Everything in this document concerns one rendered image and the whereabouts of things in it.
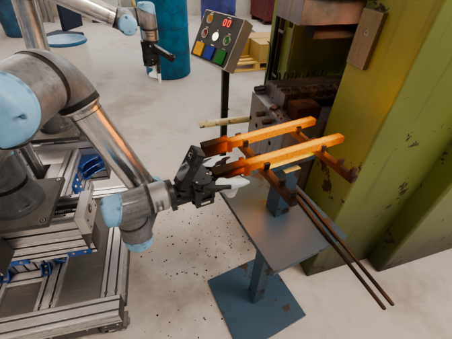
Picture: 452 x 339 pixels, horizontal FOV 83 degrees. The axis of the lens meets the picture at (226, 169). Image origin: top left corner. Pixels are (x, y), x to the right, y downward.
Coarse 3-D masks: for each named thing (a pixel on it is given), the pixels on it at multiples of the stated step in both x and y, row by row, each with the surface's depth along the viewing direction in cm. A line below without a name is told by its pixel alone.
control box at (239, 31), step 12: (216, 12) 151; (204, 24) 157; (216, 24) 151; (228, 24) 145; (240, 24) 140; (204, 36) 156; (240, 36) 142; (192, 48) 163; (204, 48) 157; (216, 48) 151; (228, 48) 145; (240, 48) 146; (204, 60) 156; (228, 60) 145
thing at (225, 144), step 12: (300, 120) 90; (312, 120) 91; (252, 132) 83; (264, 132) 84; (276, 132) 85; (288, 132) 88; (204, 144) 75; (216, 144) 76; (228, 144) 78; (240, 144) 81
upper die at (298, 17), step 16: (288, 0) 102; (304, 0) 93; (320, 0) 95; (336, 0) 96; (352, 0) 98; (288, 16) 104; (304, 16) 97; (320, 16) 98; (336, 16) 100; (352, 16) 102
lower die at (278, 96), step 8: (272, 80) 132; (280, 80) 132; (288, 80) 133; (296, 80) 130; (304, 80) 131; (312, 80) 131; (320, 80) 129; (272, 88) 127; (280, 88) 120; (288, 88) 120; (296, 88) 122; (304, 88) 123; (312, 88) 123; (320, 88) 123; (328, 88) 124; (336, 88) 124; (272, 96) 128; (280, 96) 121; (288, 96) 117; (296, 96) 119; (304, 96) 120; (312, 96) 122; (320, 96) 123; (280, 104) 122; (320, 104) 126; (328, 104) 128
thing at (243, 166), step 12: (300, 144) 79; (312, 144) 79; (324, 144) 80; (336, 144) 84; (264, 156) 74; (276, 156) 74; (288, 156) 76; (216, 168) 68; (228, 168) 69; (240, 168) 70; (252, 168) 72; (216, 180) 68
